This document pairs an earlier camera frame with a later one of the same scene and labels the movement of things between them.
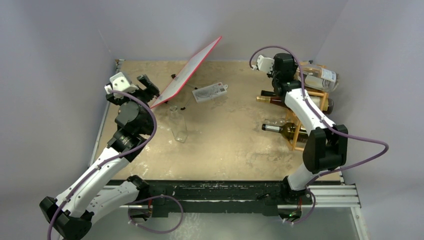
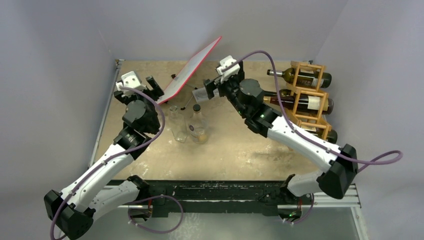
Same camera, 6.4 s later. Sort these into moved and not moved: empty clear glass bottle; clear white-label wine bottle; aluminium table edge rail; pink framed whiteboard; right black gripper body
Moved: clear white-label wine bottle; right black gripper body
Not moved: pink framed whiteboard; empty clear glass bottle; aluminium table edge rail
